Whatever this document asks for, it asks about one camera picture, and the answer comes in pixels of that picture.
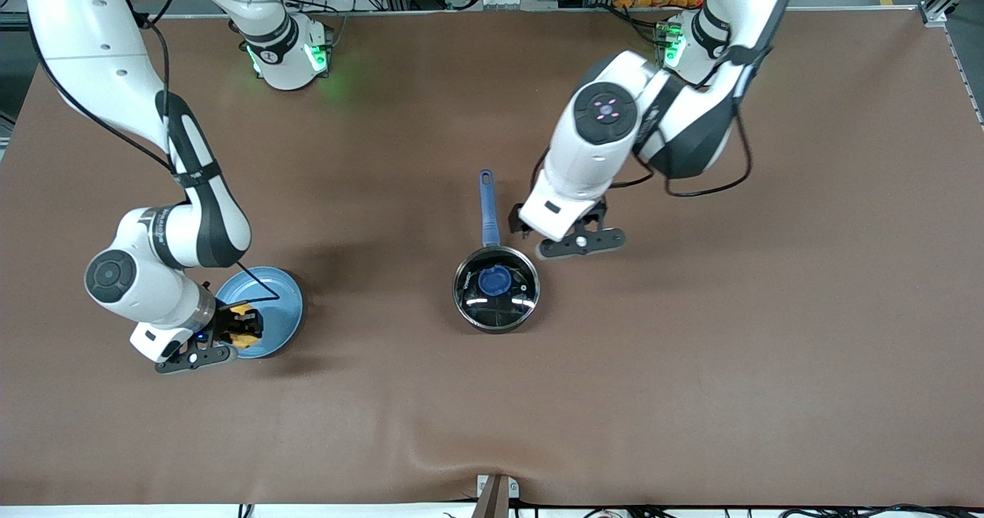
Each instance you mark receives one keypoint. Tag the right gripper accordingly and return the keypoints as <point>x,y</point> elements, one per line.
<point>223,323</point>

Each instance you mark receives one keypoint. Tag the metal table clamp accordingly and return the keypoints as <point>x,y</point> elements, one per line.
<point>496,499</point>

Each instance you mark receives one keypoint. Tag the blue plate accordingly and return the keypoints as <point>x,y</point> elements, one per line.
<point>278,310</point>

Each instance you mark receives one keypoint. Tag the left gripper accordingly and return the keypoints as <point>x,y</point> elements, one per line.
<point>518,220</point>

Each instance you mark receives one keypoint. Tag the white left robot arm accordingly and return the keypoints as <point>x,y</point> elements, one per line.
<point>600,153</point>

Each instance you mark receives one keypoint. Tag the glass lid with blue knob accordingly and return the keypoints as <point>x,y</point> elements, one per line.
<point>496,280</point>

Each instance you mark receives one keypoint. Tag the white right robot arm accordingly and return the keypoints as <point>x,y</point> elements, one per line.
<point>100,64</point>

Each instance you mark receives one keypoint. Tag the brown table mat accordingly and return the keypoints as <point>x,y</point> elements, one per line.
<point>692,387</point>

